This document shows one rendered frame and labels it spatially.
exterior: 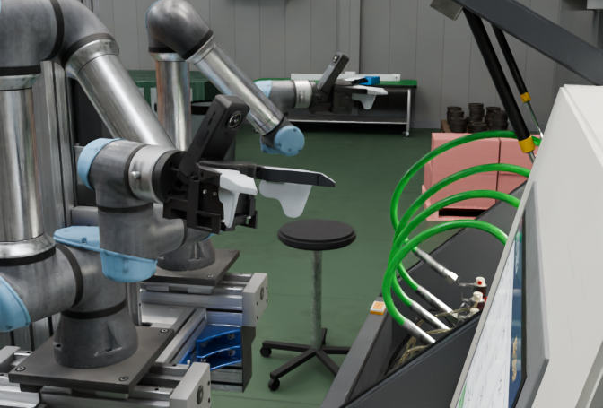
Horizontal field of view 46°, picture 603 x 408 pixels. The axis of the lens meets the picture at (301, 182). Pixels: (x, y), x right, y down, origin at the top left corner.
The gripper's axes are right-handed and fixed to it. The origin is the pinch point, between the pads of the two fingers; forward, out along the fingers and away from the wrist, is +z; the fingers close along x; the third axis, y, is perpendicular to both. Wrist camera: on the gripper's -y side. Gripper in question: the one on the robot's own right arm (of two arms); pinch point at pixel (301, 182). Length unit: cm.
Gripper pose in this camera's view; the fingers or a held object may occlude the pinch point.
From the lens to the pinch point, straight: 78.5
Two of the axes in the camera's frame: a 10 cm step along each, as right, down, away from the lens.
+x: -5.8, 0.5, -8.1
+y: -0.8, 9.9, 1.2
